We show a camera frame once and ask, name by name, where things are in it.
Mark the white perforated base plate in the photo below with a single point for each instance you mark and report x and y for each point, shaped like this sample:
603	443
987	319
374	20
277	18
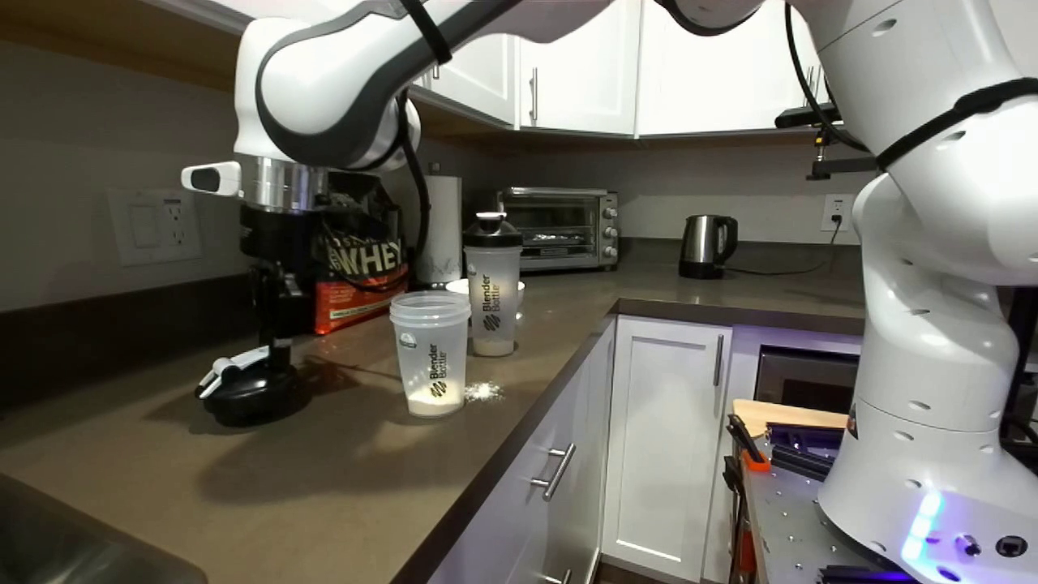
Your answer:
821	528

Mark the steel toaster oven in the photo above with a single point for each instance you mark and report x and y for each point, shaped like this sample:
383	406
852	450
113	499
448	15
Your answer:
563	227

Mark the white wall outlet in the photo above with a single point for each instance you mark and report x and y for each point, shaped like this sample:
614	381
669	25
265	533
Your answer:
155	227
839	213

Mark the open clear shaker cup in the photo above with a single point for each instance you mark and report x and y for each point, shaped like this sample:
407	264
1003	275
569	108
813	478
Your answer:
428	359

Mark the steel electric kettle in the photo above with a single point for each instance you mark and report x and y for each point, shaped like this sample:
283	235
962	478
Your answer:
706	247

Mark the wooden board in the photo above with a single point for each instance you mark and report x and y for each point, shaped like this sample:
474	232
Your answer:
790	413

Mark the clear shaker with black lid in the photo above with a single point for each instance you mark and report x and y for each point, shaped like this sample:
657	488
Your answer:
496	292

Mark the white upper kitchen cabinet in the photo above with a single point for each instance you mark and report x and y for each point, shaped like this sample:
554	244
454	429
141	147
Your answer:
606	67

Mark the black orange clamp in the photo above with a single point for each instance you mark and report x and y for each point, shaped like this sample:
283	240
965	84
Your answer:
747	443

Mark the steel kitchen sink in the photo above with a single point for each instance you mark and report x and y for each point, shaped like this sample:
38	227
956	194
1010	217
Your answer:
65	538

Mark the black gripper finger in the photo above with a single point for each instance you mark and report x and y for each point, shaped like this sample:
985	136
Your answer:
290	329
266	329

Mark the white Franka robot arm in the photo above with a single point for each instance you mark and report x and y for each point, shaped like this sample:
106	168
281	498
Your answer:
930	271

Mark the white lower kitchen cabinet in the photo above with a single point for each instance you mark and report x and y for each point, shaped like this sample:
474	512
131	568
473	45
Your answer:
650	454

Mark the black whey protein bag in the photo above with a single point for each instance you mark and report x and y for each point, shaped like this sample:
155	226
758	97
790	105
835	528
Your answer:
361	271

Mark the white paper towel roll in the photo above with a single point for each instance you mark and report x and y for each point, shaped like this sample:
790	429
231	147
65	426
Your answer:
443	232

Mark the black bowl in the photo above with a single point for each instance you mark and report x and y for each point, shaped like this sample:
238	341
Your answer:
253	394

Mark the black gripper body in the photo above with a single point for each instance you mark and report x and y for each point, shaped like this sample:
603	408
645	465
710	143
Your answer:
283	254

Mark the white kitchen cabinet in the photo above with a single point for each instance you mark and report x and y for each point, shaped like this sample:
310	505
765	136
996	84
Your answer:
650	454
606	67

